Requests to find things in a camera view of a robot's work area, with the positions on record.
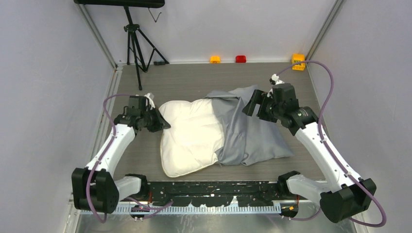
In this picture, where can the black overhead panel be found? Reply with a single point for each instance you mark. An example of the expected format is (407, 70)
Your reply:
(128, 3)

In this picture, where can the grey pillowcase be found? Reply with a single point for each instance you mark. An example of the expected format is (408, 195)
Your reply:
(247, 139)

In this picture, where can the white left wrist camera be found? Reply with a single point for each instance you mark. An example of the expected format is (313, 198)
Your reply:
(150, 100)

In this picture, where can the red toy block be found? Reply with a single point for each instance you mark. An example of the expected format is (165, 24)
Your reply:
(240, 59)

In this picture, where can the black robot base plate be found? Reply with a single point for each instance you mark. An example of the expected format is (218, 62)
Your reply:
(213, 194)

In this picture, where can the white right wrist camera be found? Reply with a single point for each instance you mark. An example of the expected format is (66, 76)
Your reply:
(274, 80)

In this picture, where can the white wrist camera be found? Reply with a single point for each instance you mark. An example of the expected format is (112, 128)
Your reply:
(150, 100)
(274, 80)

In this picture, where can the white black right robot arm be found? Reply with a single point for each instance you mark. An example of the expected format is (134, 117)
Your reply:
(345, 192)

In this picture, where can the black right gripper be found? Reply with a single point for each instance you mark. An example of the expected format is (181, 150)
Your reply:
(257, 98)

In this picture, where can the black camera tripod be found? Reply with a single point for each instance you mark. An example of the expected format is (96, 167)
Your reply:
(134, 48)

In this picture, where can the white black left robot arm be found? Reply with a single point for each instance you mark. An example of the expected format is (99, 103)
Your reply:
(94, 188)

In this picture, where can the orange toy block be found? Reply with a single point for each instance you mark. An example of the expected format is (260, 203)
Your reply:
(215, 60)

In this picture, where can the yellow window toy block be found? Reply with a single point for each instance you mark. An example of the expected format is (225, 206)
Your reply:
(298, 58)

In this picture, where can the white yellow pillow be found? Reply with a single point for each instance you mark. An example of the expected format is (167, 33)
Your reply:
(190, 144)

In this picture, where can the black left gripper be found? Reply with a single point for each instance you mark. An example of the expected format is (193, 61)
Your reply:
(160, 122)

